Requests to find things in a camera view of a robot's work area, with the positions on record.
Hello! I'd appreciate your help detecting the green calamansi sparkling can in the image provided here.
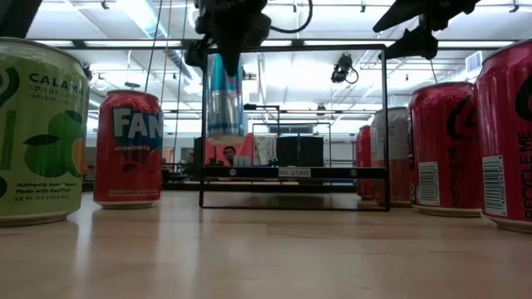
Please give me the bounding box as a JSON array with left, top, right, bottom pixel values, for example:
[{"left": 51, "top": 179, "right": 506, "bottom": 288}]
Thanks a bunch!
[{"left": 0, "top": 37, "right": 91, "bottom": 228}]

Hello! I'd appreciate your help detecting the person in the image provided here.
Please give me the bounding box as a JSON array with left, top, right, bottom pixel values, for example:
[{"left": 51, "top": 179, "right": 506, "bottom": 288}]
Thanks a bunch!
[{"left": 222, "top": 145, "right": 238, "bottom": 167}]

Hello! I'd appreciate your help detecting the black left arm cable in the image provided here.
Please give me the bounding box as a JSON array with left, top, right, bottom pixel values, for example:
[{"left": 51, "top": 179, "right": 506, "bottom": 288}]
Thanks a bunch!
[{"left": 269, "top": 0, "right": 313, "bottom": 34}]

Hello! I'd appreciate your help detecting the red panel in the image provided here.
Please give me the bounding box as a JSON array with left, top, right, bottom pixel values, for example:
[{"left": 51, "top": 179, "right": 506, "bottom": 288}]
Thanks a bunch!
[{"left": 205, "top": 133, "right": 254, "bottom": 167}]

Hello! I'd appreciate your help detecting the tall blue silver can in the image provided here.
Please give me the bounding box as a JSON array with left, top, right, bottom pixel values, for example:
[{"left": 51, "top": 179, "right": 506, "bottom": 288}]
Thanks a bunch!
[{"left": 206, "top": 52, "right": 247, "bottom": 147}]

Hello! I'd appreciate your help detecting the black metal stand frame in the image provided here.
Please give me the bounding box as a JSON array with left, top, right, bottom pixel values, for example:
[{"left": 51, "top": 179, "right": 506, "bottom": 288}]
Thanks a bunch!
[{"left": 244, "top": 103, "right": 333, "bottom": 167}]

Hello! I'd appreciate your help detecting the red Fanta soda can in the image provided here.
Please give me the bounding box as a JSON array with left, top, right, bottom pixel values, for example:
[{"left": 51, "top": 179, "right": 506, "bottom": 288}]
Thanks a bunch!
[
  {"left": 473, "top": 37, "right": 532, "bottom": 233},
  {"left": 93, "top": 90, "right": 164, "bottom": 209},
  {"left": 355, "top": 125, "right": 373, "bottom": 200},
  {"left": 406, "top": 81, "right": 484, "bottom": 218}
]

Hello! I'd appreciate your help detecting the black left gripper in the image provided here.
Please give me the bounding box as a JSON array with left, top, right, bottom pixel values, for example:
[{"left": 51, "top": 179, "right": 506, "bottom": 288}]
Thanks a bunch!
[{"left": 185, "top": 0, "right": 273, "bottom": 78}]

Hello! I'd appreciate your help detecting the silver and red can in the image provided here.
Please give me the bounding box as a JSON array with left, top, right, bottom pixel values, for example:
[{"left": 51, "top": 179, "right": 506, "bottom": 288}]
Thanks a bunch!
[{"left": 369, "top": 106, "right": 412, "bottom": 208}]

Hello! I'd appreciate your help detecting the black metal wood-board shelf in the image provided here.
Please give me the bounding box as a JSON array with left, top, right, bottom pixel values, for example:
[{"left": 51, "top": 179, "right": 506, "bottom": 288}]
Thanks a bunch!
[{"left": 198, "top": 43, "right": 392, "bottom": 212}]

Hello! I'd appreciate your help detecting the black double screen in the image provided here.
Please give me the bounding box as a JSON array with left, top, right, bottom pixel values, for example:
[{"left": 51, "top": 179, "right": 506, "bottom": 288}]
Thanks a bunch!
[{"left": 276, "top": 135, "right": 324, "bottom": 168}]

